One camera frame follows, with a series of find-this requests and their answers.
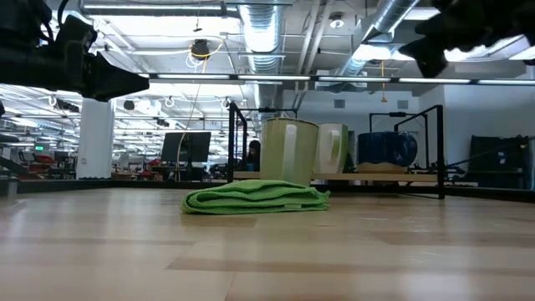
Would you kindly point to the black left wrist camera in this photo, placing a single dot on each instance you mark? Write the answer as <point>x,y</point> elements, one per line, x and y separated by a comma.
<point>77,35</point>

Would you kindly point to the round ceiling fixture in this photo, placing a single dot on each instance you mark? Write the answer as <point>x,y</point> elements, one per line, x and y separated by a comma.
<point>336,21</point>

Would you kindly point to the black storage cabinet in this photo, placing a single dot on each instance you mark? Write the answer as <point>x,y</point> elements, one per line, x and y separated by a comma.
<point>497,159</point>

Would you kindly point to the wide silver ventilation duct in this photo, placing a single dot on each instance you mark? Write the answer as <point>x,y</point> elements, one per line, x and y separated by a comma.
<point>261,33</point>

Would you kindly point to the blue mug tan base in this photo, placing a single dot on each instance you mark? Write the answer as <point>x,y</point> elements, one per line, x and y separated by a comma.
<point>380,148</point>

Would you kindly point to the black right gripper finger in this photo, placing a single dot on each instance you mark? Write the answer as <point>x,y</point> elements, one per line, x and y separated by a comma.
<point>430,54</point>

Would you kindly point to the black frame wooden shelf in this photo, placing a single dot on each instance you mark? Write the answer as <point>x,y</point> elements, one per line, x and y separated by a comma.
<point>376,177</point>

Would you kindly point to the large pale green mug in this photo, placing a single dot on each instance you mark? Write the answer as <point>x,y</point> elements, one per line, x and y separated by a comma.
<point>288,150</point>

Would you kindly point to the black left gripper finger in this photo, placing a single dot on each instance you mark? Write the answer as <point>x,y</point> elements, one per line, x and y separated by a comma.
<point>113,81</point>

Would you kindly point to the black table edge rail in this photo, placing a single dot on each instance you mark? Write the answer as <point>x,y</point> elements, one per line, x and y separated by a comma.
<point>104,184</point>

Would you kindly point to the black monitor on stand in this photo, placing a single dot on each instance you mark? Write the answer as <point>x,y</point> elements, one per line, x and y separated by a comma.
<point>196,146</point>

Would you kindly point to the long LED light bar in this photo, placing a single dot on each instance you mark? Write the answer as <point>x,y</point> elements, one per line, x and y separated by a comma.
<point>192,76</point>

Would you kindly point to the slanted silver ventilation duct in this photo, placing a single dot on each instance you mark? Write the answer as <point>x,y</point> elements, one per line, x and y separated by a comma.
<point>388,16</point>

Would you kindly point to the white and green mug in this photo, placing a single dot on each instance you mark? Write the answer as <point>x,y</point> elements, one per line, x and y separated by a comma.
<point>334,146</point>

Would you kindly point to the red bin storage rack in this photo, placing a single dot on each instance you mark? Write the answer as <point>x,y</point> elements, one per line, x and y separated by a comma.
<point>42,161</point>

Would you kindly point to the green microfibre cloth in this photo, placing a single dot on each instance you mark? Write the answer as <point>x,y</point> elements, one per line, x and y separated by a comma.
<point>255,198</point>

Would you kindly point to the white square pillar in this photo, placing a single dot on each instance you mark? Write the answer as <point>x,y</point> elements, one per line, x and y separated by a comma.
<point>95,142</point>

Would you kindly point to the person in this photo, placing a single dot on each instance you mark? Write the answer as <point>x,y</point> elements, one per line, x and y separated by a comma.
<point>253,156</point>

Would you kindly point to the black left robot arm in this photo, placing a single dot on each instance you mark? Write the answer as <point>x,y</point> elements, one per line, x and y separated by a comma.
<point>16,62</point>

